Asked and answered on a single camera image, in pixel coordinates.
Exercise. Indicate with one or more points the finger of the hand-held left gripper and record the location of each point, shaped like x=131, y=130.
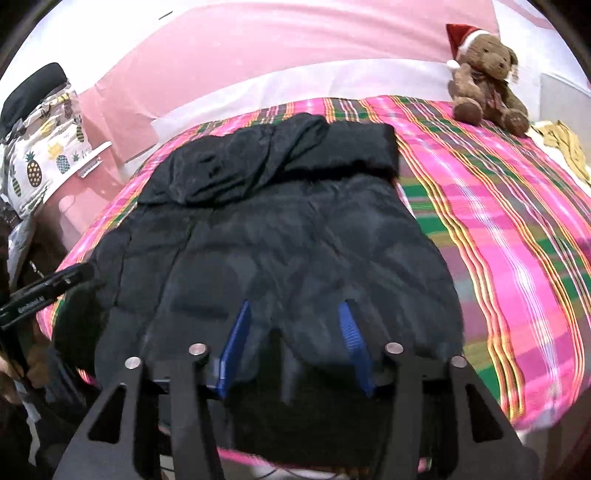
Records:
x=69, y=279

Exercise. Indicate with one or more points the yellow cloth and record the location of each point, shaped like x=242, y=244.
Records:
x=568, y=143

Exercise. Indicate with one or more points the black cushion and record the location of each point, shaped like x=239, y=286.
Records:
x=32, y=92

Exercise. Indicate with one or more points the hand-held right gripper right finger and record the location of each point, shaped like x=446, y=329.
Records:
x=353, y=337

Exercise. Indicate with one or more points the white board panel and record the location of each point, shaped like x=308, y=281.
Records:
x=563, y=97

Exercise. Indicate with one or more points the brown teddy bear santa hat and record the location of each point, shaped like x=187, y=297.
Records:
x=489, y=69

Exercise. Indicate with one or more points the pineapple print cloth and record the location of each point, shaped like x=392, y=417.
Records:
x=41, y=157

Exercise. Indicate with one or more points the pink green plaid blanket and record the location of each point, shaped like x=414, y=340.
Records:
x=485, y=230

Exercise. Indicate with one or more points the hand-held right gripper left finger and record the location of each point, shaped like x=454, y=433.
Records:
x=235, y=341

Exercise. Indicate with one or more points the black puffer jacket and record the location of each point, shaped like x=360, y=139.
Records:
x=277, y=240

